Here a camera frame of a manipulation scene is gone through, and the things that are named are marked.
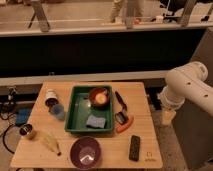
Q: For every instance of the green plastic tray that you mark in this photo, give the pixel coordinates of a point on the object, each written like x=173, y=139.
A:
x=81, y=108

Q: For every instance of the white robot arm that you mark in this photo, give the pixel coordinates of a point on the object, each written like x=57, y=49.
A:
x=187, y=82

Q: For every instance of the blue-grey sponge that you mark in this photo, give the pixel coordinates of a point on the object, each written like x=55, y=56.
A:
x=96, y=122

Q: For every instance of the blue cloth on floor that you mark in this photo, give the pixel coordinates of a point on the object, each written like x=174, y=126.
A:
x=22, y=116

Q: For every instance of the purple plastic bowl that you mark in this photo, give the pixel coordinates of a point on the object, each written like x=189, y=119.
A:
x=85, y=153

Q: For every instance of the black handled measuring scoop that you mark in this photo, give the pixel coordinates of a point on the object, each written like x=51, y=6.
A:
x=121, y=116

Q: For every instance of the white brown jar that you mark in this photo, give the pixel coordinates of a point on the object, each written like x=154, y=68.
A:
x=50, y=98

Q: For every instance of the red bowl with yellow food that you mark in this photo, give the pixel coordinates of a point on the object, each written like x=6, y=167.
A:
x=99, y=96

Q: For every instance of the blue plastic cup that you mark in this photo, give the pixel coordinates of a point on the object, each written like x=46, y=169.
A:
x=58, y=111

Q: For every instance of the small metal cup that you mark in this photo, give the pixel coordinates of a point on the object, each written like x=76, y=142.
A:
x=27, y=131

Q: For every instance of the black remote control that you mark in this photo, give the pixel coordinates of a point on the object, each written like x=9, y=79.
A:
x=134, y=148

